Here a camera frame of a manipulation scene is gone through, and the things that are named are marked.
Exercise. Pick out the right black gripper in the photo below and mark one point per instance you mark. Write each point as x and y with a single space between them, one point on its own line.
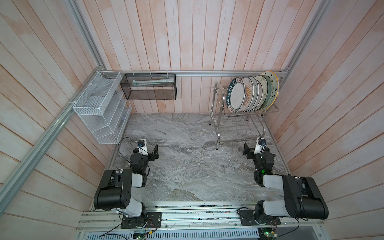
251 151

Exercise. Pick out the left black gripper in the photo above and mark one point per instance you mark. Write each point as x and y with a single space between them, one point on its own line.
156 156

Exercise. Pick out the green rim lettered plate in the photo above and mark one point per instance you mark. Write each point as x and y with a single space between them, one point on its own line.
235 95

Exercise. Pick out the small sunburst plate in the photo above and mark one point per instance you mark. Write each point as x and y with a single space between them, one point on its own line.
249 91

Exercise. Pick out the cream plate with red berries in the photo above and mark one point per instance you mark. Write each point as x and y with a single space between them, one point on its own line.
264 80

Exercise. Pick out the white plate green clover outline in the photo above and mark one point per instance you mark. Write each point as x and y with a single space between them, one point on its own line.
255 93

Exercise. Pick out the mint green flower plate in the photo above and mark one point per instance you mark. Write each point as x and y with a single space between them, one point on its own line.
268 100

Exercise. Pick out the white star patterned plate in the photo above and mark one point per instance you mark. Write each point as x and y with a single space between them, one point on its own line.
275 84

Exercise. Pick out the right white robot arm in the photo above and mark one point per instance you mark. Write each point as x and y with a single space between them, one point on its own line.
302 198

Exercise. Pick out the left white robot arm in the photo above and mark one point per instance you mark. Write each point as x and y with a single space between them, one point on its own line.
114 192

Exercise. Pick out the stainless steel dish rack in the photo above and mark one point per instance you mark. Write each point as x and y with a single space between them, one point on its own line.
236 127

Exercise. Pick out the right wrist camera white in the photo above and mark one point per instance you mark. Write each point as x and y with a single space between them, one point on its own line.
260 146

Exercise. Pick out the black wire mesh basket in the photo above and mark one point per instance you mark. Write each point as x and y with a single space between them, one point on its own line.
143 87

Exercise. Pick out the white wire mesh shelf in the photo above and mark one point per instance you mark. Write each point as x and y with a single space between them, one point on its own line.
103 109

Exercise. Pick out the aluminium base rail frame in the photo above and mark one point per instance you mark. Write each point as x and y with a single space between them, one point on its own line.
193 221

